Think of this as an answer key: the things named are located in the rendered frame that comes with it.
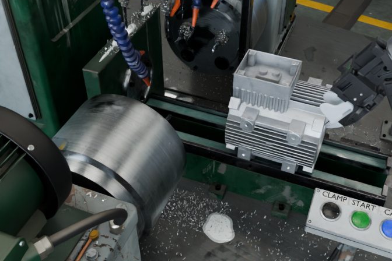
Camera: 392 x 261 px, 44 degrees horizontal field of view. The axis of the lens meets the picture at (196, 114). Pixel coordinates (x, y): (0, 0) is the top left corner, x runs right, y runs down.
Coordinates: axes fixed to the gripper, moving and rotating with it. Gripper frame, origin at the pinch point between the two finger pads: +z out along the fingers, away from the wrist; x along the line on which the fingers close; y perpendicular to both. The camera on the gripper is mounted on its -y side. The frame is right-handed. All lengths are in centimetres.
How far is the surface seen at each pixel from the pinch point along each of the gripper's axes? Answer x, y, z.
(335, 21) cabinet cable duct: -225, -36, 100
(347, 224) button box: 21.0, -7.3, -1.1
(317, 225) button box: 22.6, -3.4, 1.9
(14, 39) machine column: 12, 62, 22
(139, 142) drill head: 23.8, 29.2, 10.4
